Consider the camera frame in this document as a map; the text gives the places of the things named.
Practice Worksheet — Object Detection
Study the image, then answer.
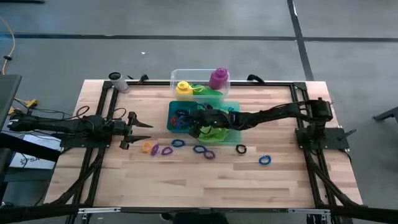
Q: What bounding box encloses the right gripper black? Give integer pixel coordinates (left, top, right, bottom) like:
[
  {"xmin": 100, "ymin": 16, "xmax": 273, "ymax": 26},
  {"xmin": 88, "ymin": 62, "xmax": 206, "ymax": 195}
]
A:
[{"xmin": 188, "ymin": 108, "xmax": 236, "ymax": 139}]

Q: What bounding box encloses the black aluminium table frame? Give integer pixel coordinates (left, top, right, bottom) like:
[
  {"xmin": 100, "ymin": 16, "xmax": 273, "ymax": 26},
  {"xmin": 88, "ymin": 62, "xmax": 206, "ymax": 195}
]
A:
[{"xmin": 0, "ymin": 79, "xmax": 398, "ymax": 224}]

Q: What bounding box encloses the clear plastic bin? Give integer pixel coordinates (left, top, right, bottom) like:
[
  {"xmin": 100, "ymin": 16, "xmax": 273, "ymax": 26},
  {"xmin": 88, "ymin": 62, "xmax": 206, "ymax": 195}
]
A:
[{"xmin": 169, "ymin": 68, "xmax": 231, "ymax": 105}]

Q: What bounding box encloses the black bar beside table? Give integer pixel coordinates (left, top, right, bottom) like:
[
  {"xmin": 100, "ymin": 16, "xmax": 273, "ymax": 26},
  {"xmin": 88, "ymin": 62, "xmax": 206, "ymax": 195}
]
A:
[{"xmin": 0, "ymin": 132, "xmax": 62, "ymax": 163}]

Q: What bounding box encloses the dark grey desk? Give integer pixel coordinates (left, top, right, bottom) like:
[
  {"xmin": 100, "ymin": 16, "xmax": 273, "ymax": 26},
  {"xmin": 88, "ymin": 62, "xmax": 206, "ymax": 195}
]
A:
[{"xmin": 0, "ymin": 73, "xmax": 22, "ymax": 131}]

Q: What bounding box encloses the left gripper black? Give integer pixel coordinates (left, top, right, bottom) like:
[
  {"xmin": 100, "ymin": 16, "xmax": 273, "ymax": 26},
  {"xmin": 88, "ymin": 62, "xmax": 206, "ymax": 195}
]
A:
[{"xmin": 107, "ymin": 111, "xmax": 154, "ymax": 151}]

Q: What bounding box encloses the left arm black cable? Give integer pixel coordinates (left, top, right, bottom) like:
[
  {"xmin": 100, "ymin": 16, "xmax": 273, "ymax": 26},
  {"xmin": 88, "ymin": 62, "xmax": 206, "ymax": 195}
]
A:
[{"xmin": 74, "ymin": 105, "xmax": 128, "ymax": 122}]

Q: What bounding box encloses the green sports bottle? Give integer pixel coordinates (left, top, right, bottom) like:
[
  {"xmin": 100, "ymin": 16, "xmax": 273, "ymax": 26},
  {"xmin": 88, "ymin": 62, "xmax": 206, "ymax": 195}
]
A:
[{"xmin": 191, "ymin": 83, "xmax": 224, "ymax": 97}]

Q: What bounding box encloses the black stand leg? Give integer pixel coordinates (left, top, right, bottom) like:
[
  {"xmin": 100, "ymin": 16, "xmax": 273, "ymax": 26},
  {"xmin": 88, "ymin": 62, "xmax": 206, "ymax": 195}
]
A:
[{"xmin": 372, "ymin": 106, "xmax": 398, "ymax": 123}]

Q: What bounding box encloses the orange floor cable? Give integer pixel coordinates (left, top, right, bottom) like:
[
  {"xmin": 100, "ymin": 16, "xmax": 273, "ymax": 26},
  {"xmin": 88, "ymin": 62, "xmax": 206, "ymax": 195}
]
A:
[{"xmin": 0, "ymin": 15, "xmax": 16, "ymax": 75}]

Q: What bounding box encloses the dark teal plastic bin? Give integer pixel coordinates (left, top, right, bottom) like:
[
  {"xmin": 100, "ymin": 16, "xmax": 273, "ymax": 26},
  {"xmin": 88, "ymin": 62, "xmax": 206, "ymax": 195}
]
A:
[{"xmin": 166, "ymin": 100, "xmax": 200, "ymax": 134}]

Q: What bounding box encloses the white printed box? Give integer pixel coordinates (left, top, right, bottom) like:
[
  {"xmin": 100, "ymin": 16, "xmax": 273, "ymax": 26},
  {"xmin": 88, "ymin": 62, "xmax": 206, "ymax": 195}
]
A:
[{"xmin": 9, "ymin": 133, "xmax": 62, "ymax": 170}]

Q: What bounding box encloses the light green translucent bin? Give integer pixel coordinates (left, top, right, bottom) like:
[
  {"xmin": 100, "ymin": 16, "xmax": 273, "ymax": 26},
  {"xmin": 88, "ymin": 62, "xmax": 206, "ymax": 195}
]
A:
[{"xmin": 195, "ymin": 100, "xmax": 243, "ymax": 146}]

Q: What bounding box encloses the silver metal bracket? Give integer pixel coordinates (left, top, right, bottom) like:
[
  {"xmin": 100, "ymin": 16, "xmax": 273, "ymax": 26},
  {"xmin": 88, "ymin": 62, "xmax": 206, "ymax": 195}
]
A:
[
  {"xmin": 287, "ymin": 208, "xmax": 331, "ymax": 215},
  {"xmin": 77, "ymin": 207, "xmax": 121, "ymax": 215}
]

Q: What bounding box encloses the yellow sports bottle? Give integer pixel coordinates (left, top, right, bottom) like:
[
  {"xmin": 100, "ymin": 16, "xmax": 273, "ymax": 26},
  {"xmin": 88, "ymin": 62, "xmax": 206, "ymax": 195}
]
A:
[{"xmin": 175, "ymin": 80, "xmax": 206, "ymax": 101}]

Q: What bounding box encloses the magenta sports bottle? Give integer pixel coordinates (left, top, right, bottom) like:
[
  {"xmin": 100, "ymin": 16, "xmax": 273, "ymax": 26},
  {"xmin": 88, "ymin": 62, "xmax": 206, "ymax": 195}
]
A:
[{"xmin": 208, "ymin": 67, "xmax": 230, "ymax": 91}]

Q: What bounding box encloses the black curved hose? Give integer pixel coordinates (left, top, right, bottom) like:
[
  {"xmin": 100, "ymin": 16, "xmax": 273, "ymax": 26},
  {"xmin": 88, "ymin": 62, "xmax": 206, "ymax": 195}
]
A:
[{"xmin": 246, "ymin": 73, "xmax": 267, "ymax": 85}]

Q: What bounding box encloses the green microfiber towel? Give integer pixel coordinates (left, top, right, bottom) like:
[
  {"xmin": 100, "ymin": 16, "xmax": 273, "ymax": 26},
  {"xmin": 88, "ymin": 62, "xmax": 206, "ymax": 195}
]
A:
[{"xmin": 197, "ymin": 107, "xmax": 233, "ymax": 144}]

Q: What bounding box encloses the grey cylindrical canister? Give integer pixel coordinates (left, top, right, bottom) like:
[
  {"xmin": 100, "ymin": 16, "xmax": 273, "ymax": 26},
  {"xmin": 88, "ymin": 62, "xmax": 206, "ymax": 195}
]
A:
[{"xmin": 108, "ymin": 72, "xmax": 130, "ymax": 93}]

